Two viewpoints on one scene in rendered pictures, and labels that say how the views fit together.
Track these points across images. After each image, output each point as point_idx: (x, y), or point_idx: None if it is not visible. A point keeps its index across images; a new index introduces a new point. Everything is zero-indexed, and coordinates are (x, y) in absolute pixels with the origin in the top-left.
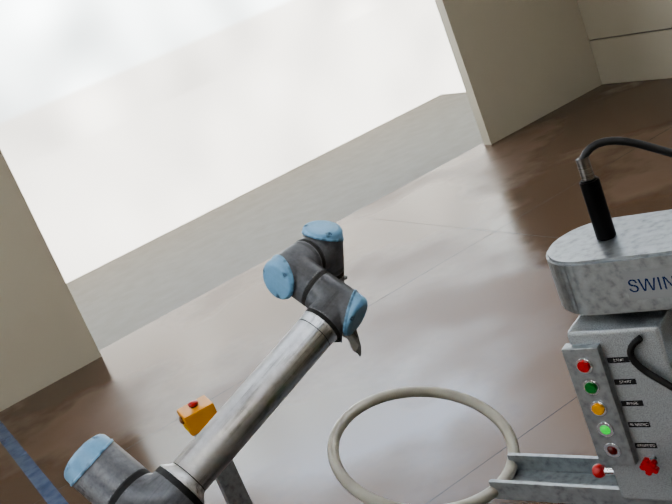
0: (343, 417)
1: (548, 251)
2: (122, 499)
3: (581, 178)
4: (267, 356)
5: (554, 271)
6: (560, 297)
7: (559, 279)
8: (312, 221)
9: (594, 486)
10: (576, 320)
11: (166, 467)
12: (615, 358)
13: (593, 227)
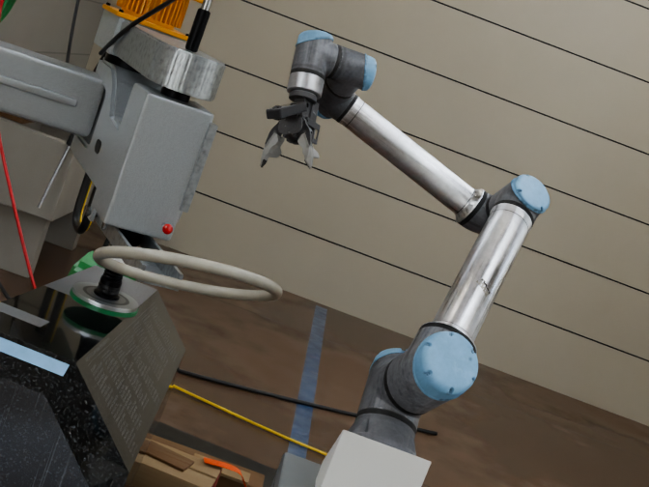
0: (229, 265)
1: (211, 60)
2: None
3: (209, 9)
4: (394, 127)
5: (220, 71)
6: (211, 92)
7: (220, 76)
8: (318, 30)
9: (159, 247)
10: (199, 109)
11: (481, 188)
12: None
13: (199, 42)
